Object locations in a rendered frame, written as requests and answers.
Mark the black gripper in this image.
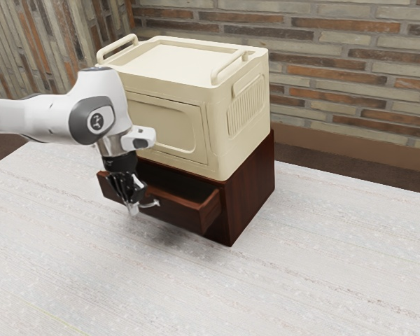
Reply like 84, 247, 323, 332
101, 152, 148, 216

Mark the dark brown wooden drawer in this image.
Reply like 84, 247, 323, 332
96, 167, 221, 236

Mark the cream box with lid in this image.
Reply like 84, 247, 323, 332
95, 33, 270, 182

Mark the dark brown wooden cabinet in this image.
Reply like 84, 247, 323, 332
136, 127, 277, 248

